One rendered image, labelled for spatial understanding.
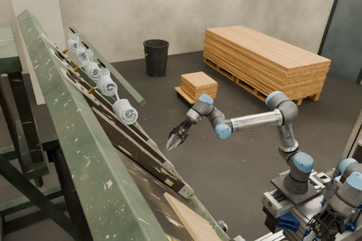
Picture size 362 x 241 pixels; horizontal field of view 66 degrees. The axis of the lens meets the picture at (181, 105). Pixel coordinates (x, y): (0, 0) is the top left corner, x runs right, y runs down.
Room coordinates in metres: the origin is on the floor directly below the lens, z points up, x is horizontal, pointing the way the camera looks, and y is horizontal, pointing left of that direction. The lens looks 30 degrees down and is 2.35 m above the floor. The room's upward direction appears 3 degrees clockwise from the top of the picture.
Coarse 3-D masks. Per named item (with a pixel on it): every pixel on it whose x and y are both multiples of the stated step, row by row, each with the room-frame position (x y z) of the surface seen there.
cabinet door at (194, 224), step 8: (168, 200) 0.93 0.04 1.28; (176, 200) 0.99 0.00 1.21; (176, 208) 0.88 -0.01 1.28; (184, 208) 0.98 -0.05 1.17; (184, 216) 0.85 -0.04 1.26; (192, 216) 0.97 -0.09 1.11; (200, 216) 1.10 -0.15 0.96; (184, 224) 0.80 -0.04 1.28; (192, 224) 0.85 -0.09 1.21; (200, 224) 0.96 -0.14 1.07; (208, 224) 1.08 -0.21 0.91; (192, 232) 0.76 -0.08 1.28; (200, 232) 0.84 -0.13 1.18; (208, 232) 0.94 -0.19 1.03; (200, 240) 0.73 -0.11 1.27; (208, 240) 0.82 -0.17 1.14; (216, 240) 0.92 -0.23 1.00
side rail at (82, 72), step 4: (72, 60) 2.16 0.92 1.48; (68, 64) 2.09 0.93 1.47; (72, 64) 2.10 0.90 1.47; (76, 64) 2.19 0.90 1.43; (80, 68) 2.15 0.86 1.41; (80, 72) 2.13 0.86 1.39; (84, 72) 2.15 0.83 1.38; (84, 76) 2.14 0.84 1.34; (88, 80) 2.16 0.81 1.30; (92, 80) 2.18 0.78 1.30; (92, 84) 2.17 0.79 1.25; (96, 88) 2.19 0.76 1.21; (100, 92) 2.21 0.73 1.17; (104, 96) 2.22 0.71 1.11; (108, 96) 2.25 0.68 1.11; (108, 100) 2.24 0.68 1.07; (112, 100) 2.26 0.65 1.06; (112, 104) 2.26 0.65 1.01
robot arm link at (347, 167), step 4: (344, 160) 0.90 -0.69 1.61; (348, 160) 0.89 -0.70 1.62; (352, 160) 0.89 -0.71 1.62; (340, 164) 0.89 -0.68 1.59; (344, 164) 0.88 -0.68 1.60; (348, 164) 0.87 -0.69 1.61; (352, 164) 0.87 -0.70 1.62; (356, 164) 0.86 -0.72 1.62; (360, 164) 0.87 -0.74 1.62; (340, 168) 0.88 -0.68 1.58; (344, 168) 0.87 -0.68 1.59; (348, 168) 0.85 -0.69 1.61; (352, 168) 0.85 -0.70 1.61; (356, 168) 0.84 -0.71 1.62; (360, 168) 0.84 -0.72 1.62; (344, 172) 0.86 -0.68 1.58; (348, 172) 0.84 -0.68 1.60; (352, 172) 0.83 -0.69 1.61; (360, 172) 0.82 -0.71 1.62; (344, 176) 0.86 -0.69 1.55; (348, 176) 0.83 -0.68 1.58
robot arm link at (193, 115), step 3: (189, 111) 1.26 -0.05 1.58; (192, 111) 1.25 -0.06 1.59; (195, 111) 1.25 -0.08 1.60; (189, 114) 1.25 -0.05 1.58; (192, 114) 1.24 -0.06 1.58; (195, 114) 1.24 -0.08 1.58; (198, 114) 1.24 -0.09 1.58; (192, 117) 1.23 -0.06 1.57; (195, 117) 1.23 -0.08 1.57; (198, 117) 1.24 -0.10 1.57; (195, 120) 1.23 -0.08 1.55; (198, 120) 1.24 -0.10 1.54
